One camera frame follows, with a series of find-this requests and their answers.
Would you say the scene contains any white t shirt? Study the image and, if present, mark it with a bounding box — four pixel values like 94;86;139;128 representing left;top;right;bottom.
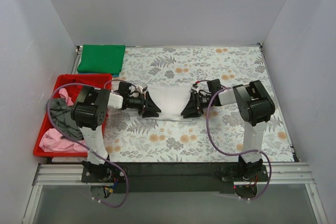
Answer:
148;86;192;121

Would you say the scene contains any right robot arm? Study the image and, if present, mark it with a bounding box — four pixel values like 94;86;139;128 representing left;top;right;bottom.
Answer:
181;79;275;182

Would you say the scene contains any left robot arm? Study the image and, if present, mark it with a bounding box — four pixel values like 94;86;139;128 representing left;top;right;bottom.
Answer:
71;82;161;182

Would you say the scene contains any floral table cloth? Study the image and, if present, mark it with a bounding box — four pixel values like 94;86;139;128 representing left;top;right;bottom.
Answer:
102;45;295;163

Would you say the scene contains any folded green t shirt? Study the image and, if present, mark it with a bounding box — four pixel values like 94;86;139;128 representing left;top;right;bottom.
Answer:
77;44;125;75

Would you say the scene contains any red t shirt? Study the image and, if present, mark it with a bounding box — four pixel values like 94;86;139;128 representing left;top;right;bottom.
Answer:
55;74;112;101

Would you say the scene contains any grey t shirt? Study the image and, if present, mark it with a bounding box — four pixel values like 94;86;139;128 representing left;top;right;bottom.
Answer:
49;98;83;141

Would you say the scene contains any red plastic bin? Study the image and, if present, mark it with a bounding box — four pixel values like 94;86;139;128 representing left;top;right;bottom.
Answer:
33;80;108;158

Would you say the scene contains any pink t shirt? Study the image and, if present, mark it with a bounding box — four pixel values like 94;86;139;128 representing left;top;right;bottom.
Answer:
39;88;88;153

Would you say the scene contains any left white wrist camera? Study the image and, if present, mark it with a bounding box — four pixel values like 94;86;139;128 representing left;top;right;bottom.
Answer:
136;83;148;95

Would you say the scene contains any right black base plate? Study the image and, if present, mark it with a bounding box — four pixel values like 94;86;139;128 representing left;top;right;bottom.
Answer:
219;163;269;182

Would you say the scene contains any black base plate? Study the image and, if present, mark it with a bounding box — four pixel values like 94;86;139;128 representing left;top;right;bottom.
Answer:
81;164;125;183
219;163;269;182

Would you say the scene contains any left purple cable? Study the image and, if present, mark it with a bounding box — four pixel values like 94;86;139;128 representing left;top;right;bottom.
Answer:
46;79;132;208

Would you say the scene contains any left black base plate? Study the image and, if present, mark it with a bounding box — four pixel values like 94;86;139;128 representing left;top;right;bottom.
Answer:
81;164;125;183

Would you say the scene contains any aluminium rail frame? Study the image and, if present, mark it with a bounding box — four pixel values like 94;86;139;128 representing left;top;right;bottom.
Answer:
23;162;328;223

